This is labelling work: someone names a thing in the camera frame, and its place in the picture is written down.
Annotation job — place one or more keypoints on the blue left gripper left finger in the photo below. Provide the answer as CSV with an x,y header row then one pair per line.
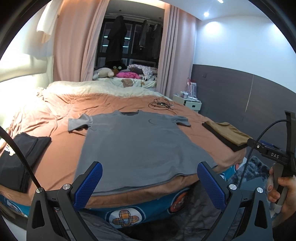
x,y
85,184

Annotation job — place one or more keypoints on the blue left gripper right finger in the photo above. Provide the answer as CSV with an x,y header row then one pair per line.
x,y
214,185

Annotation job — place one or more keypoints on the grey t-shirt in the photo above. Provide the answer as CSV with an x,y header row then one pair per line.
x,y
137,150

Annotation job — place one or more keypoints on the blue patterned bed sheet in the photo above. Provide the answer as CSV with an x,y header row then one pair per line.
x,y
127,216

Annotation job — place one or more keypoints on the folded olive garment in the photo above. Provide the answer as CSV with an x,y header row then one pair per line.
x,y
229,132

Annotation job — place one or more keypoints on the folded black t-shirt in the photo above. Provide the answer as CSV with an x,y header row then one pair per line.
x,y
13,173

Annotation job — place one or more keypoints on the orange-brown bed blanket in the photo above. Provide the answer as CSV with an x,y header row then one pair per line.
x,y
48,114

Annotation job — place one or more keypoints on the white bedside cabinet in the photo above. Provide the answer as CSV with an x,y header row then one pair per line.
x,y
192,104

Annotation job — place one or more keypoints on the cream bed cover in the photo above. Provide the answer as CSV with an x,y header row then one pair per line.
x,y
99,87

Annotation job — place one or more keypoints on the brown plush toy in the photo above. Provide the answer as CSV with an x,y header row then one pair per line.
x,y
127,83

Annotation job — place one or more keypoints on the beige plush toy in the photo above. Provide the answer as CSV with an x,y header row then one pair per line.
x,y
103,73

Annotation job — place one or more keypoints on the pink plush garment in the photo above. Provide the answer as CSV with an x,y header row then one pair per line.
x,y
128,75

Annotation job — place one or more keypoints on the white padded headboard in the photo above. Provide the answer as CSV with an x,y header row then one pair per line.
x,y
25,73

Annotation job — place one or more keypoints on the floral bedding pile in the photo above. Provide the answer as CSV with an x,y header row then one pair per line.
x,y
146,73

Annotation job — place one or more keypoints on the right pink curtain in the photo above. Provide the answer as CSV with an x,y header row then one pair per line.
x,y
177,50

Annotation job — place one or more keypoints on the pink curtain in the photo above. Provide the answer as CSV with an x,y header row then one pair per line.
x,y
76,39
177,50

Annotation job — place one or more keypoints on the hanging dark coat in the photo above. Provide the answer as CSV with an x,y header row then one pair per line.
x,y
116,39

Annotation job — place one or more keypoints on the left pink curtain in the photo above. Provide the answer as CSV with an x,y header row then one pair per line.
x,y
76,39

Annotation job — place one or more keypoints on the pink wire rack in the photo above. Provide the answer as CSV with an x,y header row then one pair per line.
x,y
191,88

